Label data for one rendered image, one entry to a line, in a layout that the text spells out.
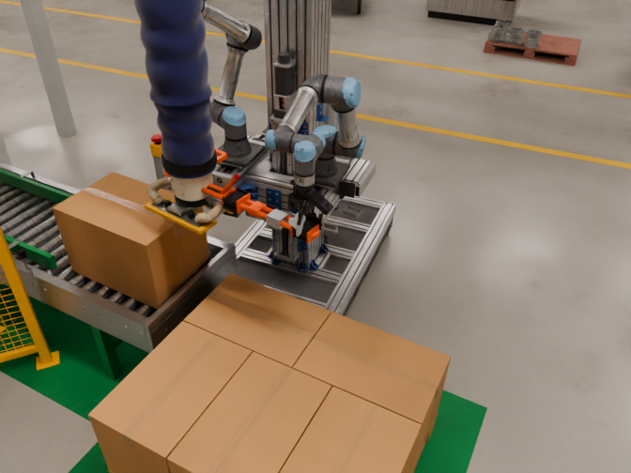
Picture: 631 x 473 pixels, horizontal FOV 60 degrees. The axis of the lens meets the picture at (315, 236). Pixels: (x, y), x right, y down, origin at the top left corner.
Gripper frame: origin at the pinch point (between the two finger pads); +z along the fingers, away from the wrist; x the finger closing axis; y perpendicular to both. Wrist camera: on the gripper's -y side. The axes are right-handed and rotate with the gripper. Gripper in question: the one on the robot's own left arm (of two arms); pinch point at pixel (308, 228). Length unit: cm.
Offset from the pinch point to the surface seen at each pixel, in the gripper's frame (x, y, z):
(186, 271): 2, 72, 56
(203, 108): 0, 50, -37
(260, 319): 0, 27, 65
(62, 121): -125, 364, 103
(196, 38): 0, 49, -64
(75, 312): 42, 113, 74
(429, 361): -22, -51, 65
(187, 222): 14, 52, 11
